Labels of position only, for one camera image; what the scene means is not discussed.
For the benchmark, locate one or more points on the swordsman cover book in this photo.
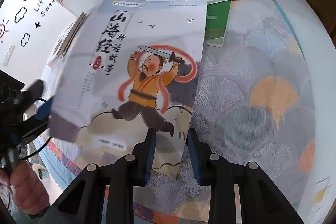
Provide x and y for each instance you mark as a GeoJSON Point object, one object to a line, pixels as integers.
{"type": "Point", "coordinates": [133, 67]}

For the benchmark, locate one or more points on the leaning book stack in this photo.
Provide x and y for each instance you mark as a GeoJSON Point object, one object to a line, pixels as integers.
{"type": "Point", "coordinates": [65, 40]}

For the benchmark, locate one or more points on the left hand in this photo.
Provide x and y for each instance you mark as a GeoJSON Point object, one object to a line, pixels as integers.
{"type": "Point", "coordinates": [30, 194]}

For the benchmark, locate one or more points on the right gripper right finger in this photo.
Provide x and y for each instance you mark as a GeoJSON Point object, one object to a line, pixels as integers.
{"type": "Point", "coordinates": [199, 155]}

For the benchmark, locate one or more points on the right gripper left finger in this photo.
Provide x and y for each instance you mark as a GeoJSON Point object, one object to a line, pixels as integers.
{"type": "Point", "coordinates": [144, 156]}

